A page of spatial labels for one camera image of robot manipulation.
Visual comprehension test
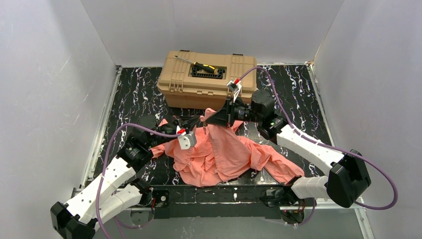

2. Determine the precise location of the tan plastic toolbox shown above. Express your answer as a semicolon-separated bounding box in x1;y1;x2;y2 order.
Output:
157;50;257;110

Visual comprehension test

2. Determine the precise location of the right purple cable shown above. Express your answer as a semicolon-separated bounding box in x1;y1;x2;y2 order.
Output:
238;66;399;226

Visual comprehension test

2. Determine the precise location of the black toolbox handle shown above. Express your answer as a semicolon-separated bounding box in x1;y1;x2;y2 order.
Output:
191;66;226;79

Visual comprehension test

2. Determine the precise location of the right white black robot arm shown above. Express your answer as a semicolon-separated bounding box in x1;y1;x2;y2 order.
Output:
206;90;371;208

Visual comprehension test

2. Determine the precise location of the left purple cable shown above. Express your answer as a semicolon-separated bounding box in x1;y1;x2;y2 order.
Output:
95;123;185;239

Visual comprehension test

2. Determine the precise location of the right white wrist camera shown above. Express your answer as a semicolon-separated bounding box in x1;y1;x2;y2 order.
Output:
226;78;242;103

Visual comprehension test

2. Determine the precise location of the pink jacket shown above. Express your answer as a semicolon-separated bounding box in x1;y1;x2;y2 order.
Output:
151;120;304;187

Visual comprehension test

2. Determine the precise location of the black yellow screwdriver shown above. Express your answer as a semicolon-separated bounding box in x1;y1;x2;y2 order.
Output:
175;55;216;74

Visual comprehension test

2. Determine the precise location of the purple cable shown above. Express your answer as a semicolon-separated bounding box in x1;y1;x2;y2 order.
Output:
95;123;185;239
238;66;399;226

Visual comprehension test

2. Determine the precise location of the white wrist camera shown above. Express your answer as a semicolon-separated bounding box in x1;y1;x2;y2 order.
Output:
226;78;242;103
177;128;197;150

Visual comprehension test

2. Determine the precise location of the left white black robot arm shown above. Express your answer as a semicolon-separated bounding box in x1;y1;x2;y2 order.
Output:
50;115;201;239

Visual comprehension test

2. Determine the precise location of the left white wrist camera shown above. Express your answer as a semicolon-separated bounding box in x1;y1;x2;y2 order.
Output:
177;128;197;150

